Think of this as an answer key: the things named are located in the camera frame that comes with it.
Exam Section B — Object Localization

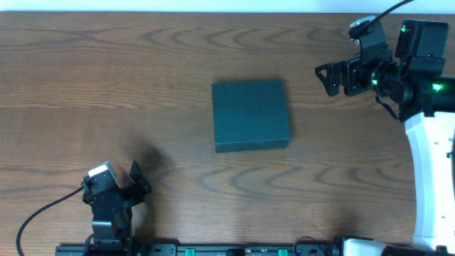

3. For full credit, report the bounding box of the black box with lid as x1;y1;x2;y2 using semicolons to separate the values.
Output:
211;79;291;153

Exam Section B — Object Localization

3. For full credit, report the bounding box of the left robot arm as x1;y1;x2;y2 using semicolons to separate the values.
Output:
81;161;151;255

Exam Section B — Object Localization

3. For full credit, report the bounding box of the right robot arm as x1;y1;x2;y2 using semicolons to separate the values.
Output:
315;16;454;255

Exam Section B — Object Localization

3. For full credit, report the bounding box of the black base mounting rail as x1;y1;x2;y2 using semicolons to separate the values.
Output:
55;243;343;256

